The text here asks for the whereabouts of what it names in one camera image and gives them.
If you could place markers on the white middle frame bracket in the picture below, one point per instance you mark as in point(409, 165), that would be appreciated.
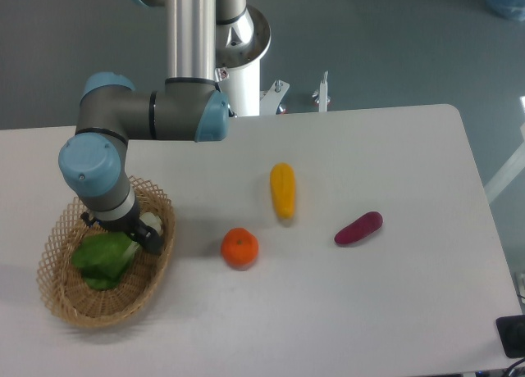
point(271, 101)

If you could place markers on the orange tangerine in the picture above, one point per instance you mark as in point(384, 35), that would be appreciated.
point(239, 248)

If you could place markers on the purple sweet potato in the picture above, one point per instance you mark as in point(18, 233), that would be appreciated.
point(365, 226)

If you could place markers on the green bok choy vegetable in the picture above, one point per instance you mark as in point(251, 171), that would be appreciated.
point(103, 259)

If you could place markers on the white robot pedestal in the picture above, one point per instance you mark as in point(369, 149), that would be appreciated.
point(240, 47)

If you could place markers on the white right frame bracket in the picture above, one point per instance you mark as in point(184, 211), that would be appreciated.
point(320, 96)

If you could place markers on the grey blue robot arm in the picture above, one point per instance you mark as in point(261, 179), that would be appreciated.
point(191, 107)

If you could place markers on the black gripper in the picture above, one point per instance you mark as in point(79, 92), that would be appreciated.
point(126, 220)

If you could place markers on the blue plastic bag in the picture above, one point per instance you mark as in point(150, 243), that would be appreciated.
point(506, 0)

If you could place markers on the woven wicker basket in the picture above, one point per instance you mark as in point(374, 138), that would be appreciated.
point(66, 294)

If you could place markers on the white frame bracket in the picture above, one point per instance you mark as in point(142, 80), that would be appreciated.
point(271, 101)
point(320, 96)

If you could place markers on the black device at edge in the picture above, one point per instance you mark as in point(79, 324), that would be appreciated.
point(511, 332)

